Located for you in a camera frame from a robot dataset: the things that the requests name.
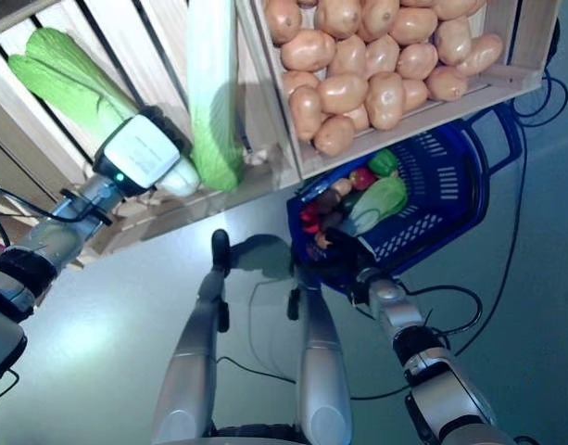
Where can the tan potato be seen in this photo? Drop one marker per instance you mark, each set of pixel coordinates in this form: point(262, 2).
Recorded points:
point(385, 99)
point(299, 81)
point(447, 83)
point(381, 14)
point(382, 55)
point(357, 118)
point(333, 135)
point(306, 111)
point(457, 7)
point(417, 60)
point(482, 54)
point(283, 18)
point(413, 25)
point(348, 58)
point(414, 93)
point(337, 16)
point(342, 94)
point(343, 186)
point(308, 50)
point(454, 41)

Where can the dark green cucumber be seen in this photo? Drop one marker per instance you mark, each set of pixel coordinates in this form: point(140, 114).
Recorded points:
point(350, 201)

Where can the silver right robot leg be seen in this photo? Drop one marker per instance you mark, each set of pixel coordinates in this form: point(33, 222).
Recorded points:
point(323, 371)

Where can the green bell pepper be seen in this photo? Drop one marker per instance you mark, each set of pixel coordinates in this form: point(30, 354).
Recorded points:
point(383, 162)

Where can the silver robot leg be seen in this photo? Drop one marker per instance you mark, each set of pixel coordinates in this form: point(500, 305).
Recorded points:
point(323, 371)
point(191, 361)

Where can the blue plastic shopping basket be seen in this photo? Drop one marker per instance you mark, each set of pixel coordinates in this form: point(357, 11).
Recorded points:
point(441, 185)

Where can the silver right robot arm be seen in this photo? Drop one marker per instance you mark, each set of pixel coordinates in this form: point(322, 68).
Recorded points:
point(432, 371)

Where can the wooden potato crate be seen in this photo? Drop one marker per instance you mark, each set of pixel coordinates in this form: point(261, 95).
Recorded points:
point(274, 102)

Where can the red tomato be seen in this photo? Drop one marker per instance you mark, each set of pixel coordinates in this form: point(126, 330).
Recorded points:
point(312, 228)
point(308, 213)

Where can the napa cabbage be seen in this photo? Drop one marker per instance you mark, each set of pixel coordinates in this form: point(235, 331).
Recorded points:
point(66, 79)
point(214, 92)
point(381, 197)

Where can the wooden cabbage crate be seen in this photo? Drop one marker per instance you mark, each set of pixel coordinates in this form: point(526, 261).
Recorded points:
point(195, 208)

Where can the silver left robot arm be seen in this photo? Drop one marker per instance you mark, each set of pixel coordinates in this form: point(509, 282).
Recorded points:
point(47, 236)

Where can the brown round vegetable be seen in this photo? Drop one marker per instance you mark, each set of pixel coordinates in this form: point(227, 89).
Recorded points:
point(329, 200)

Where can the silver left robot leg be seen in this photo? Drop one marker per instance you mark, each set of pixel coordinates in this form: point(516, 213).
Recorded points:
point(191, 361)

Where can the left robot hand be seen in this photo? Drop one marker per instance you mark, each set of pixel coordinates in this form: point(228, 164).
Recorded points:
point(140, 153)

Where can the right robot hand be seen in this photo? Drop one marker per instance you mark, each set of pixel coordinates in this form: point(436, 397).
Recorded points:
point(350, 250)

